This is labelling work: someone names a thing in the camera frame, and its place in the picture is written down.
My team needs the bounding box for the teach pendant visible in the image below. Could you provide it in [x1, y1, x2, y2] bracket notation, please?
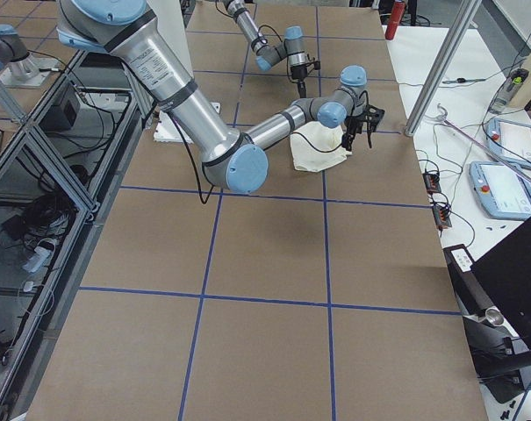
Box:
[484, 118, 531, 170]
[469, 161, 531, 220]

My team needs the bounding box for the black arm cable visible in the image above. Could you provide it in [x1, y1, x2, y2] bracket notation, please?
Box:
[153, 98, 371, 205]
[254, 24, 288, 49]

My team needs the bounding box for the red cylinder bottle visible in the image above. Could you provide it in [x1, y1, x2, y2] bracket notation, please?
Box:
[384, 0, 405, 40]

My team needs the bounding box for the black laptop monitor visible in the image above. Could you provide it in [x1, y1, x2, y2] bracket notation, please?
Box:
[443, 218, 531, 403]

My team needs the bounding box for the aluminium frame post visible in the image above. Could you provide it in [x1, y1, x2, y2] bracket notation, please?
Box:
[404, 0, 482, 137]

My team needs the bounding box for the teach pendant near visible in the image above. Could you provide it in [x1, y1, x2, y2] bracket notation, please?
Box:
[469, 161, 531, 220]

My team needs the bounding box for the teach pendant far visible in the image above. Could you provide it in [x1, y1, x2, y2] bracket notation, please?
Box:
[484, 118, 531, 170]

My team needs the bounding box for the second robot base background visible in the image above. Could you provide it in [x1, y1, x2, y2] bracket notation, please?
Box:
[0, 24, 50, 89]

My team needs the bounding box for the aluminium truss frame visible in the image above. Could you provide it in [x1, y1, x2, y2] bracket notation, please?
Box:
[0, 52, 154, 420]

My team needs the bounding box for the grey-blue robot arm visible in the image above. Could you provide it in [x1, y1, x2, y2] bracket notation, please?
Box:
[221, 0, 314, 98]
[57, 1, 376, 194]

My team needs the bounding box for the clear water bottle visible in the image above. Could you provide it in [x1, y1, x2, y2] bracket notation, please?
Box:
[488, 68, 529, 115]

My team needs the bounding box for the cream long-sleeve cat shirt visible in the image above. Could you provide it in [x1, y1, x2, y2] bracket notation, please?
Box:
[290, 122, 352, 173]

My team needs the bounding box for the grabber stick white claw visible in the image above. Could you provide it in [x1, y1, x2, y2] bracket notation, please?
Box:
[433, 103, 531, 194]

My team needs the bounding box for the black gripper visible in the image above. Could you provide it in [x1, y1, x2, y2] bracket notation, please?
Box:
[290, 64, 307, 97]
[341, 115, 365, 152]

